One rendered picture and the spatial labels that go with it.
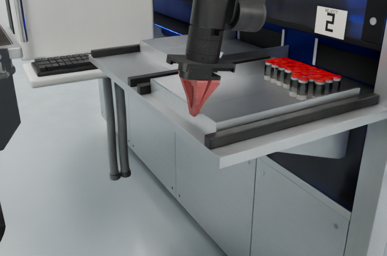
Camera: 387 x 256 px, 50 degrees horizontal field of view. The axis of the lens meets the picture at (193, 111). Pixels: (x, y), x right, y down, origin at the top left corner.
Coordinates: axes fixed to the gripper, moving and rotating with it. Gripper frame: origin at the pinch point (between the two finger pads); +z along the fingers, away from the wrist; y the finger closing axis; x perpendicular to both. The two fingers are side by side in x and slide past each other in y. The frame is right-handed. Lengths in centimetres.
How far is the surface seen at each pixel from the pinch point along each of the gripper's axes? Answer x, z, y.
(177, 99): 7.0, 0.2, 0.6
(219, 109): 4.7, 1.6, 9.0
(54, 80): 66, 14, -8
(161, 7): 110, -8, 47
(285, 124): -8.5, -0.1, 13.9
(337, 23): 4.4, -17.2, 35.7
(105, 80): 98, 23, 20
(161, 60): 38.7, 0.0, 12.8
